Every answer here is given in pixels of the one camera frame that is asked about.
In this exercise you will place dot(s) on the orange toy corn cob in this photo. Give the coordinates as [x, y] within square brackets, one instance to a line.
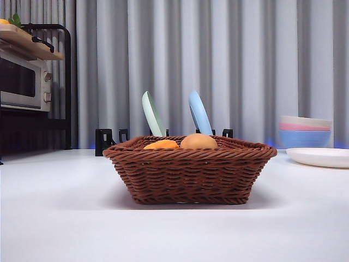
[161, 145]

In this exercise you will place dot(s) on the brown toy potato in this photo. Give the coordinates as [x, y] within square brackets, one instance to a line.
[198, 142]

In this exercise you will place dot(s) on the brown wicker basket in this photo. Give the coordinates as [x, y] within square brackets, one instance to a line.
[191, 177]

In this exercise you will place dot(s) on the pale green plate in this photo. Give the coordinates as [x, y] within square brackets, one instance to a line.
[152, 117]

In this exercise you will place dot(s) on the light blue plate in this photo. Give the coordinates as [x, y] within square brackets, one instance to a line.
[201, 117]

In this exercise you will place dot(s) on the black dish rack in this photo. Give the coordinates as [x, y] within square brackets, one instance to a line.
[98, 142]

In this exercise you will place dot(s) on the grey pleated curtain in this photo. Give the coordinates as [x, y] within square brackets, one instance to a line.
[245, 54]

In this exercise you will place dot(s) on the pink bowl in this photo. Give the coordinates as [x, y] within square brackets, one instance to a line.
[289, 126]

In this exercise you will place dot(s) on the blue bowl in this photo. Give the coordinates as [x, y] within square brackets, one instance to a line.
[302, 138]

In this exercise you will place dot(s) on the white flat plate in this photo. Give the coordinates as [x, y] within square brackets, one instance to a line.
[321, 157]

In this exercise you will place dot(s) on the silver toaster oven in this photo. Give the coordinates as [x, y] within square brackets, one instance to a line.
[16, 82]

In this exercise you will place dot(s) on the green leaves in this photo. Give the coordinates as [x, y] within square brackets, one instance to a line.
[15, 20]

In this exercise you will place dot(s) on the small orange fruit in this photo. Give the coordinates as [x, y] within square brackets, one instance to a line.
[3, 21]

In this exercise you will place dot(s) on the black metal shelf frame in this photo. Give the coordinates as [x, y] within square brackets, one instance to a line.
[68, 82]

